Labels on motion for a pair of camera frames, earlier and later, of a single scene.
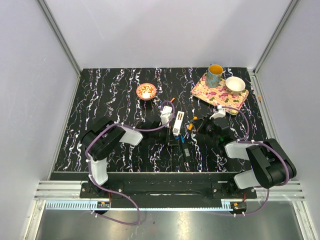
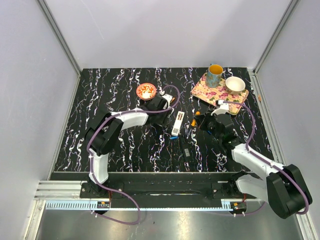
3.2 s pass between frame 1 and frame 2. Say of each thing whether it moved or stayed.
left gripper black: moved
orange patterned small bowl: stayed
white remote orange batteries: stayed
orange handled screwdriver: moved
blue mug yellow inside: stayed
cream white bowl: stayed
